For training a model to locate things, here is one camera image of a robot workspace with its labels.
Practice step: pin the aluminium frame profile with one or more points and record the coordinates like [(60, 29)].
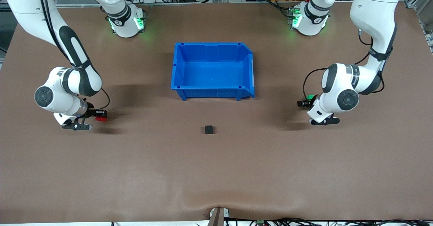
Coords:
[(421, 13)]

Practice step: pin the small green connector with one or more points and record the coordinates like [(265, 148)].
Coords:
[(260, 222)]

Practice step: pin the red cube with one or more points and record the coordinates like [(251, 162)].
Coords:
[(101, 119)]

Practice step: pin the black cube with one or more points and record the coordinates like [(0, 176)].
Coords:
[(209, 130)]

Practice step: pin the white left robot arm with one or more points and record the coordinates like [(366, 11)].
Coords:
[(375, 6)]

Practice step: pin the blue plastic storage bin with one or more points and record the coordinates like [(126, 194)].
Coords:
[(213, 70)]

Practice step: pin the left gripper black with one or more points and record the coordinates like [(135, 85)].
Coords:
[(313, 101)]

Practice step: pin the metal table edge rail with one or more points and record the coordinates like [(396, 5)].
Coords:
[(220, 3)]

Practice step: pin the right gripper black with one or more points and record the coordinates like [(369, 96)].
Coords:
[(90, 112)]

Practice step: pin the brown table cover sheet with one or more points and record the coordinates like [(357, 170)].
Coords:
[(216, 168)]

